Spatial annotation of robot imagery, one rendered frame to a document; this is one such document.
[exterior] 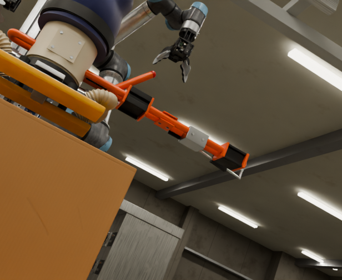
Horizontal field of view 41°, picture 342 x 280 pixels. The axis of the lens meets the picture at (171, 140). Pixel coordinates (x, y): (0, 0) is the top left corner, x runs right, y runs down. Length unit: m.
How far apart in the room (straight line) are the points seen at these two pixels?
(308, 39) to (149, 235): 4.69
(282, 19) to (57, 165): 3.07
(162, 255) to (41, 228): 6.73
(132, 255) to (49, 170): 6.55
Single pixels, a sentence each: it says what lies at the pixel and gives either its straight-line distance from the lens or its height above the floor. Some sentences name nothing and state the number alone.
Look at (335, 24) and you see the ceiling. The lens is 5.15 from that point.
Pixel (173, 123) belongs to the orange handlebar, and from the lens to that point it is 1.38.
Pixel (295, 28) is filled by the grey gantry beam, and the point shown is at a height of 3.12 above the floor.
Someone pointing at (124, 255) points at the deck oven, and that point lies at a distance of 7.54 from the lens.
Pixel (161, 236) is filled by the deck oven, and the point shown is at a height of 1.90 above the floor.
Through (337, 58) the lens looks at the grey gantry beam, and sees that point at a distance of 4.11.
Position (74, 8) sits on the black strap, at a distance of 1.33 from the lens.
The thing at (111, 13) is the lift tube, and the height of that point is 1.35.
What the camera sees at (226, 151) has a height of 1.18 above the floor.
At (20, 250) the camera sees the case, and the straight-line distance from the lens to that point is 1.05.
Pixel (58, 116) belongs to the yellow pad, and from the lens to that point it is 1.39.
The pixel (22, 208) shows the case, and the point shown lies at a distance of 1.05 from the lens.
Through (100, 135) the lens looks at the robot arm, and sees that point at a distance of 1.92.
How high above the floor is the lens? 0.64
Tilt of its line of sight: 21 degrees up
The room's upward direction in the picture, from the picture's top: 24 degrees clockwise
